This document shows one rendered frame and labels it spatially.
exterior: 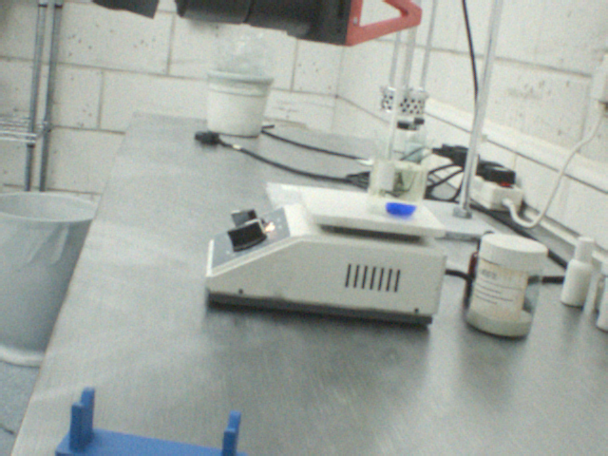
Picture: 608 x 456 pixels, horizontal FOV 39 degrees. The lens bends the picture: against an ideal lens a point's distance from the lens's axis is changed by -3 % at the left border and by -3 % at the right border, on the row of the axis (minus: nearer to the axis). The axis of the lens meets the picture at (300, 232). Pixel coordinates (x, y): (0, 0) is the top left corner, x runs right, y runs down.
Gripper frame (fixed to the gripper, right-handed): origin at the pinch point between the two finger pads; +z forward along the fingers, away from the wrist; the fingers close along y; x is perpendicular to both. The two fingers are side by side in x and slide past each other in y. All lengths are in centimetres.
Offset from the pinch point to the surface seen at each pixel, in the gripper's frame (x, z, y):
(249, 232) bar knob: 20.0, -11.1, 1.6
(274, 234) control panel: 20.1, -8.9, 1.5
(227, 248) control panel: 22.2, -12.2, 4.1
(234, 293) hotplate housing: 24.7, -12.6, -1.1
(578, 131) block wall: 11, 50, 41
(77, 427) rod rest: 23.7, -28.0, -27.3
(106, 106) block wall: 38, 6, 247
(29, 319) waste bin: 86, -20, 158
